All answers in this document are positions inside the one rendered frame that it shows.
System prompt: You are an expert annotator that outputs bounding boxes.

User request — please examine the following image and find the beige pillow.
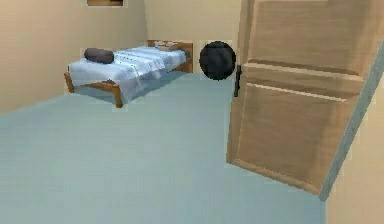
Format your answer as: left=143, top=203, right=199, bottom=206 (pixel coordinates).
left=154, top=40, right=183, bottom=52

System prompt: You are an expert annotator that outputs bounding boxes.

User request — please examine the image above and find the framed wall picture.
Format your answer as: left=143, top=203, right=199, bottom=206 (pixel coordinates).
left=86, top=0, right=125, bottom=7

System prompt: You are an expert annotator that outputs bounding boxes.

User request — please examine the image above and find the light wooden room door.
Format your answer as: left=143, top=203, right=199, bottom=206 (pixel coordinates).
left=225, top=0, right=384, bottom=197

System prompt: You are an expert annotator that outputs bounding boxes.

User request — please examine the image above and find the wooden bed with blue sheet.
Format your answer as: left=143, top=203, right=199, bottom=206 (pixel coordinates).
left=63, top=39, right=195, bottom=109

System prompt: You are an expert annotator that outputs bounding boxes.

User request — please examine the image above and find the dark grey bolster pillow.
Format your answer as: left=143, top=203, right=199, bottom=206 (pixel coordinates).
left=83, top=47, right=115, bottom=65

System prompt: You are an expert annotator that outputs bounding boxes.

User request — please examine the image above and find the black round bin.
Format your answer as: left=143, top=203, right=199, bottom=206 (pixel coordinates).
left=198, top=40, right=237, bottom=82

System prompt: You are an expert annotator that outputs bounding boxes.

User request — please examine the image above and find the black door handle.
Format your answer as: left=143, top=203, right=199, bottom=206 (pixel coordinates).
left=233, top=64, right=243, bottom=98

